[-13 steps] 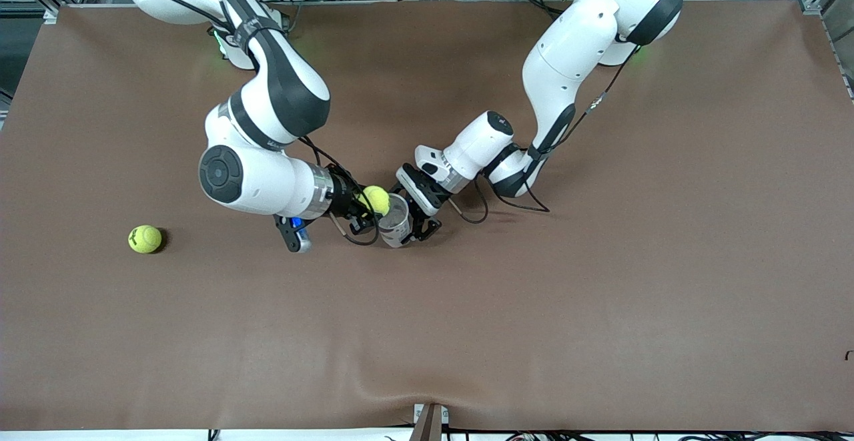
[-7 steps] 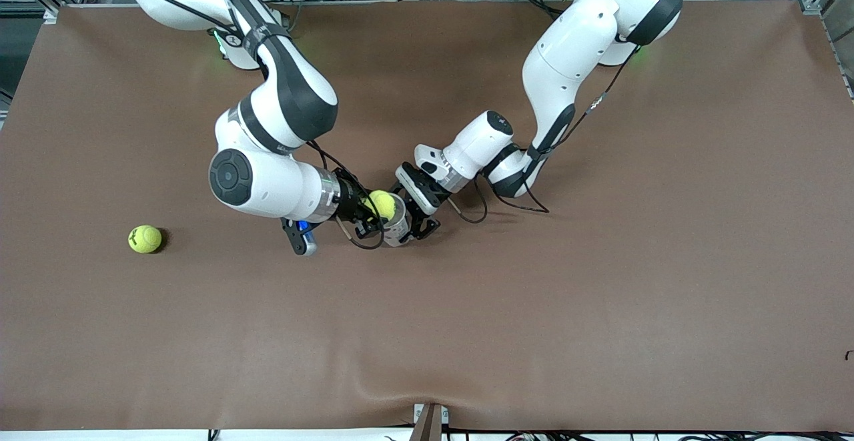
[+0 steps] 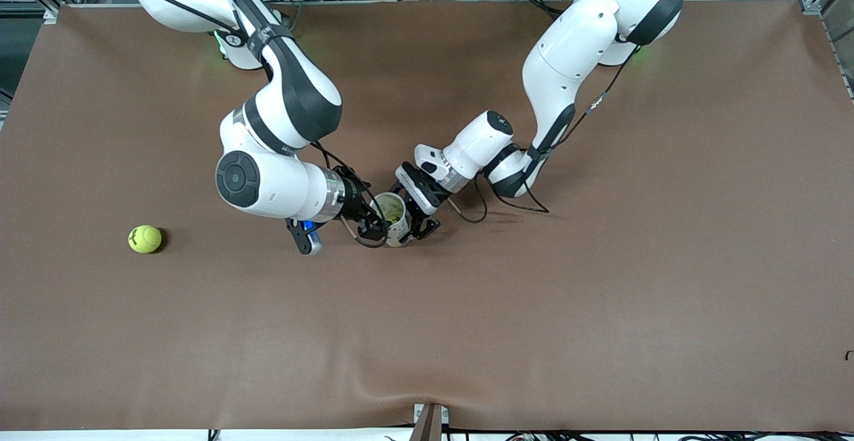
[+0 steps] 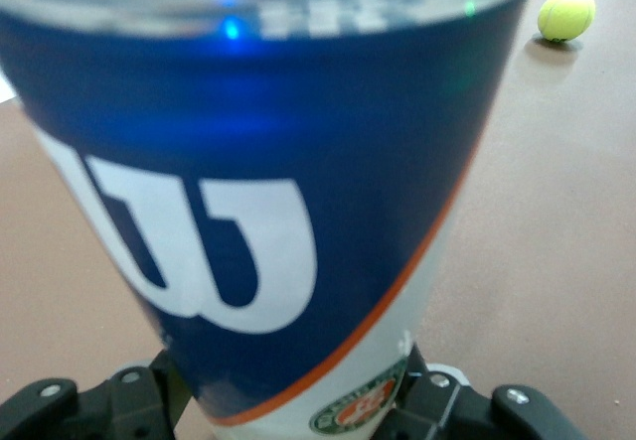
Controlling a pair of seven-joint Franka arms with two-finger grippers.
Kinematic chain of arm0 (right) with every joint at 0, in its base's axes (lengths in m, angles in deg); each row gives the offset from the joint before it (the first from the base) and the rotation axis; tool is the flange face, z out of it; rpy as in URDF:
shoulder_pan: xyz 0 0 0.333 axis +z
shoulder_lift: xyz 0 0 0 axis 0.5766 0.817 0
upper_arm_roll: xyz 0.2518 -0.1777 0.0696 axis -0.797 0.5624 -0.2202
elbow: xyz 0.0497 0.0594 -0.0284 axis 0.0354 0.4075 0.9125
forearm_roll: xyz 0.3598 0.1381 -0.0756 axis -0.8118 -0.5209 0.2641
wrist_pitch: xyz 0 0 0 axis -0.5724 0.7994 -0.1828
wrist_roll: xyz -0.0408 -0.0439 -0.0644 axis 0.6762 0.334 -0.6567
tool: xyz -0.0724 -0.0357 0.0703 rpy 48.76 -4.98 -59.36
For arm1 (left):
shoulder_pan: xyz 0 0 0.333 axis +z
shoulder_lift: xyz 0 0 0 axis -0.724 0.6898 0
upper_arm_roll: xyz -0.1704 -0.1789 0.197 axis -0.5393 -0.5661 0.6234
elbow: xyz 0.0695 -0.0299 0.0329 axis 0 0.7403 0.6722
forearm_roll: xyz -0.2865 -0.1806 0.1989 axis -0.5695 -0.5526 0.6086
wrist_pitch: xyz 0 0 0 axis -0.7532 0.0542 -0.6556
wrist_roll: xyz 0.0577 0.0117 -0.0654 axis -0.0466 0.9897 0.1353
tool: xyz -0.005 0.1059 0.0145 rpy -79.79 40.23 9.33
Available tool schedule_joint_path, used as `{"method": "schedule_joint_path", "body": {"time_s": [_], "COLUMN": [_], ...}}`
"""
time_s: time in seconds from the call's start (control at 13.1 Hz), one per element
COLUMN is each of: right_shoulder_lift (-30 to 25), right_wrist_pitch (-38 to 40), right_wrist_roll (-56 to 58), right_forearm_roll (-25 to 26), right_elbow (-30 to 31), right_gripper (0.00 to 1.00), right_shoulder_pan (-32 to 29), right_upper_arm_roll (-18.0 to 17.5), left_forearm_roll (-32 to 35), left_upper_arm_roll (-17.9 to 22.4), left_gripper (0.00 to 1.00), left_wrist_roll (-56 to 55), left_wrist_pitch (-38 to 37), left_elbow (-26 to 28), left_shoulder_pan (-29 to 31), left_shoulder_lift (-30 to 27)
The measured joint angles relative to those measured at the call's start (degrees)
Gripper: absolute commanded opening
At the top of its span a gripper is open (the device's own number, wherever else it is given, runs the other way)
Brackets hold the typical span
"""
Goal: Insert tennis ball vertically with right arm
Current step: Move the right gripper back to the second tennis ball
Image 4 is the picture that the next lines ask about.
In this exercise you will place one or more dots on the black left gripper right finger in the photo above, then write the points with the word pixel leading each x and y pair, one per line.
pixel 447 415

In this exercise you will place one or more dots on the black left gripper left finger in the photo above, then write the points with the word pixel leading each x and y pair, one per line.
pixel 99 410

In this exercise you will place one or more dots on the Wilson tennis ball can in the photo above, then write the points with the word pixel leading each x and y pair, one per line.
pixel 248 112

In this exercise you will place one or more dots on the yellow Wilson tennis ball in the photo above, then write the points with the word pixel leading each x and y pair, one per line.
pixel 566 14

